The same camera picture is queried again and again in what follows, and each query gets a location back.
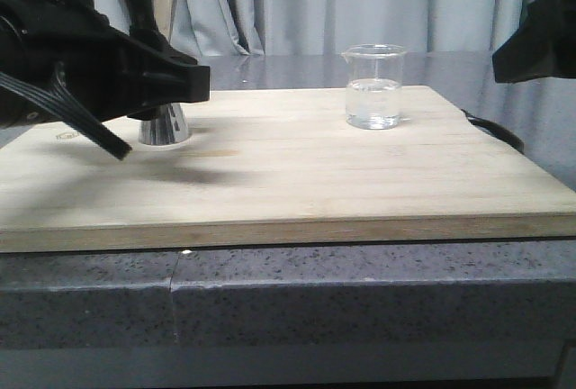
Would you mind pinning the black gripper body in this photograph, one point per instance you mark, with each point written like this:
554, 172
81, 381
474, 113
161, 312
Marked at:
542, 46
37, 36

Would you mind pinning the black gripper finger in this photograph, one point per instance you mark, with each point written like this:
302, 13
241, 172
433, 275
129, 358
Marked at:
154, 74
141, 15

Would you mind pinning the steel double jigger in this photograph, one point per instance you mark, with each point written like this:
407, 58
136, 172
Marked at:
167, 125

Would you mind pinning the glass measuring beaker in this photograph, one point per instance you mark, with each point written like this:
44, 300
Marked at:
373, 90

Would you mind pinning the wooden cutting board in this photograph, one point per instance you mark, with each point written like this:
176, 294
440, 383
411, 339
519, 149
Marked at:
274, 167

